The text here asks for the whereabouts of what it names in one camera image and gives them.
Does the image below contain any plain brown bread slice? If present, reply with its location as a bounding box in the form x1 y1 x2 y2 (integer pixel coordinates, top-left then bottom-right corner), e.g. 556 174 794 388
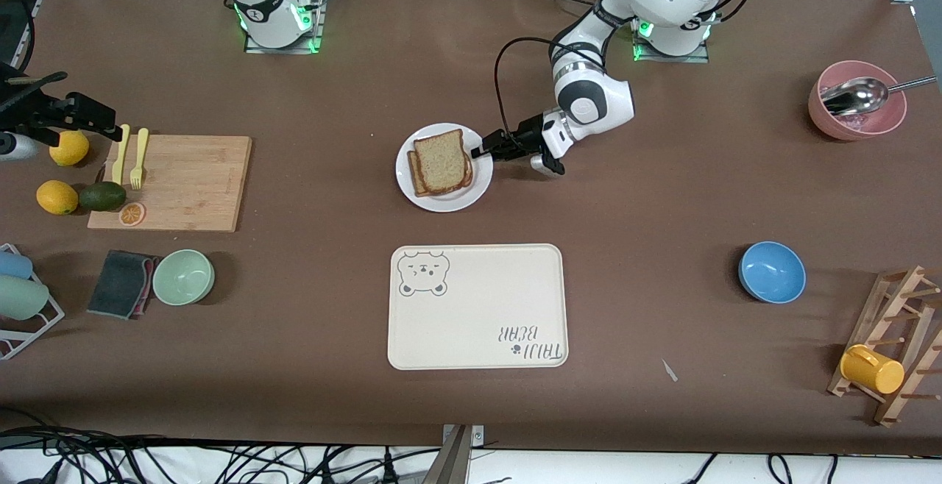
413 129 474 195

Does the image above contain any white round plate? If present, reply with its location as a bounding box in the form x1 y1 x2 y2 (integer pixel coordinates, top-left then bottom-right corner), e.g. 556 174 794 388
395 123 494 213

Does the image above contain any brown bread slice with egg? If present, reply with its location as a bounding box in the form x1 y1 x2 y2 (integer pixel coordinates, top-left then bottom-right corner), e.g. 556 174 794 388
407 149 428 197

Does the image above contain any yellow lemon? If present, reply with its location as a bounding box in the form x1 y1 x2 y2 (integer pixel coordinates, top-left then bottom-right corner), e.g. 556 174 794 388
36 180 79 216
49 130 90 167

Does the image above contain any yellow plastic knife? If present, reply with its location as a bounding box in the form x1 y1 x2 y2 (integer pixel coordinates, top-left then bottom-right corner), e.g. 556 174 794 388
112 124 131 185

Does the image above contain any yellow plastic fork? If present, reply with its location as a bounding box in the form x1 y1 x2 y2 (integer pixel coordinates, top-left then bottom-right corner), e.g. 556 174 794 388
130 128 149 191

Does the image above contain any dark green avocado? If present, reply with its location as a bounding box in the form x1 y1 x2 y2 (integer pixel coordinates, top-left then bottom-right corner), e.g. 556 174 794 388
79 182 127 213

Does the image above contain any bamboo cutting board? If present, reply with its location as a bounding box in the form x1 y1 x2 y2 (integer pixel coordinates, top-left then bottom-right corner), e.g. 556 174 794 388
87 135 253 233

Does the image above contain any light blue cup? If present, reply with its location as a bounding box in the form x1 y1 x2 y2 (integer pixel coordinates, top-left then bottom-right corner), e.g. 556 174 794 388
0 251 34 280

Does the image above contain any brown table cover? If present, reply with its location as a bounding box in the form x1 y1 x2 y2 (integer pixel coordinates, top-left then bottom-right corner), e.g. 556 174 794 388
0 0 942 457

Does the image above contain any cream bear print tray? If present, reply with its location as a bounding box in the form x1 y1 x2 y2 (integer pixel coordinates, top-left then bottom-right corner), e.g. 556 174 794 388
387 243 569 371

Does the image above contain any pale green cup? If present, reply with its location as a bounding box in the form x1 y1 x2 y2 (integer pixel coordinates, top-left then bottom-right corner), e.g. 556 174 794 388
0 275 50 321

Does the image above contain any dark grey folded cloth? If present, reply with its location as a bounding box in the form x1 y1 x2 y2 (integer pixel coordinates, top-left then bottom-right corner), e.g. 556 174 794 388
86 250 159 320

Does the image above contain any pale green bowl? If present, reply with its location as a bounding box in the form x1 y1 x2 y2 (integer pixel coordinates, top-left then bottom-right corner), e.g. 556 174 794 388
152 249 216 306

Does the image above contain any blue bowl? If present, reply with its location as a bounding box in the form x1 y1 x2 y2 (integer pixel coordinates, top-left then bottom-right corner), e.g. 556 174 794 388
738 241 807 305

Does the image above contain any pink bowl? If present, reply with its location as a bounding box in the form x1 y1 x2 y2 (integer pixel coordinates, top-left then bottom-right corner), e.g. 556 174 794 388
808 60 907 141

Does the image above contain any metal ladle spoon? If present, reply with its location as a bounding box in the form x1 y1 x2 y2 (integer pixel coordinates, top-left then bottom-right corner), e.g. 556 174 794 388
821 76 938 117

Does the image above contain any wooden peg mug rack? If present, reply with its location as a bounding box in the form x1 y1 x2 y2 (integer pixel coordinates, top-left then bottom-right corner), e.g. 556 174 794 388
827 265 942 427

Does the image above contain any yellow plastic mug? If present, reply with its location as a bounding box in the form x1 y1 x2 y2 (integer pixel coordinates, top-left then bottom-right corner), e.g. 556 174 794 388
840 344 905 395

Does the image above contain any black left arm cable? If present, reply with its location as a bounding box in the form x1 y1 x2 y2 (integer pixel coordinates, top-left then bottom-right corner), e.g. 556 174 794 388
495 37 589 139

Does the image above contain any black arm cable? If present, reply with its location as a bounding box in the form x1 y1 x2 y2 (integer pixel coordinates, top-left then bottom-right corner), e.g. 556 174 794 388
495 37 589 139
0 0 68 91

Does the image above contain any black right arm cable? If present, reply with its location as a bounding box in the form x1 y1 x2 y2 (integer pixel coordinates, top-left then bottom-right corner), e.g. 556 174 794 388
0 0 68 91

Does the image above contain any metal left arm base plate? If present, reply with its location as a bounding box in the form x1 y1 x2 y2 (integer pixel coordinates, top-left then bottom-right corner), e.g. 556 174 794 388
631 21 711 64

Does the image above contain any white wire cup rack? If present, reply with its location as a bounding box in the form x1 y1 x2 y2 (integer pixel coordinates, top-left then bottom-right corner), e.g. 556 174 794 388
0 243 65 360

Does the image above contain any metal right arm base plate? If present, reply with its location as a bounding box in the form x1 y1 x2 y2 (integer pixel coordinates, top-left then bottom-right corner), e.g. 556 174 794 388
243 0 328 54

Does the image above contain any grey metal camera pole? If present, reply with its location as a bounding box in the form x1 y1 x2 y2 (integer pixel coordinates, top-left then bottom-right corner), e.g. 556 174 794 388
421 424 485 484

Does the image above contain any black floor cable tangle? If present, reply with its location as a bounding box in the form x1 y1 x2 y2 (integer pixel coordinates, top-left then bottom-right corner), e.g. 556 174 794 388
0 425 442 484

